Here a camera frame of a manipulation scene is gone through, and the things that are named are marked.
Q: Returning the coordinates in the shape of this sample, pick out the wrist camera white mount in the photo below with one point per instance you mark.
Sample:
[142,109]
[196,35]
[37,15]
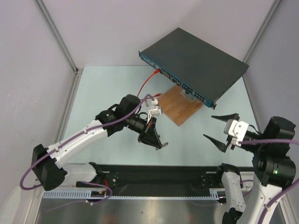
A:
[236,130]
[154,110]

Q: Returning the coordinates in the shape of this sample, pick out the aluminium frame post right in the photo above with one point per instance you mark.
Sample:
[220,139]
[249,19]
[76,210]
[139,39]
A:
[268,18]

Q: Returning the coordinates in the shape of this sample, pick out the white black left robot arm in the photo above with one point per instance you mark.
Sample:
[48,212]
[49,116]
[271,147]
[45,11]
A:
[48,163]

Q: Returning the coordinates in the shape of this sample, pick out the aluminium frame post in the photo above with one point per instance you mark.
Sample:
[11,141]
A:
[268,18]
[57,36]

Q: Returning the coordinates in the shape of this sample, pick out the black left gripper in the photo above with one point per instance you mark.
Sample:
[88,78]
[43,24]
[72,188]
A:
[149,136]

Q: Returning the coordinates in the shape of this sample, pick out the wooden base board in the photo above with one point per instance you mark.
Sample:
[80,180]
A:
[177,108]

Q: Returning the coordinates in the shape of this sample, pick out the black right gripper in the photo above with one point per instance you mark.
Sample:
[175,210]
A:
[245,138]

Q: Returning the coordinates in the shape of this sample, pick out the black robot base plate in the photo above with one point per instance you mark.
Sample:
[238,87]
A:
[158,189]

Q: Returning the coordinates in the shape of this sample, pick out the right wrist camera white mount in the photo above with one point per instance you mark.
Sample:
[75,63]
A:
[236,130]

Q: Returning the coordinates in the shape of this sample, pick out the blue black network switch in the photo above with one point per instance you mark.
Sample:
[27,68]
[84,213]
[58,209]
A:
[199,68]

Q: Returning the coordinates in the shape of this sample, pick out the aluminium frame post left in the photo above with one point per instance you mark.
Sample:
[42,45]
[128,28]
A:
[57,36]

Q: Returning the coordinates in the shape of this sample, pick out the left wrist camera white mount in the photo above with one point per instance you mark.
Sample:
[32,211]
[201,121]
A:
[154,110]

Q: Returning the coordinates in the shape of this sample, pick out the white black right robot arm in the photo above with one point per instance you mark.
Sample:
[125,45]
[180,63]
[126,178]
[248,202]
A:
[274,171]

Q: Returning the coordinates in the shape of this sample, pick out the grey slotted cable duct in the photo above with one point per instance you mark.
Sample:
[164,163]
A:
[94,194]

